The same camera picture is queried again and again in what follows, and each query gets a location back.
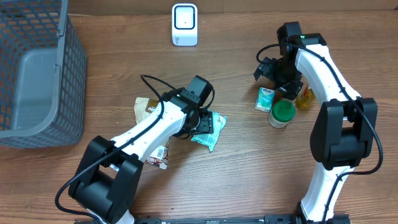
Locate teal snack packet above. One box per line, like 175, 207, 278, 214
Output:
191, 112, 227, 152

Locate yellow dish soap bottle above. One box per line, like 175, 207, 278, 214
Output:
295, 85, 316, 110

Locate teal tissue pack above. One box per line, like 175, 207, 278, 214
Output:
254, 87, 275, 113

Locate green lid jar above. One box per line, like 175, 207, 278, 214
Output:
268, 100, 296, 128

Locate brown snack wrapper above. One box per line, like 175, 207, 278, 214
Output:
134, 97, 170, 169

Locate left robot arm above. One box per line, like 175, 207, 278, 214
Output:
66, 75, 215, 223

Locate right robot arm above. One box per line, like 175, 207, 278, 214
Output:
254, 22, 383, 223

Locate white barcode scanner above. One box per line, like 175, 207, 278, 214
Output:
172, 3, 198, 47

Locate grey plastic mesh basket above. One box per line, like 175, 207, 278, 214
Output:
1, 0, 87, 149

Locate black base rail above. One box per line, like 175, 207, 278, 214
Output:
74, 213, 352, 224

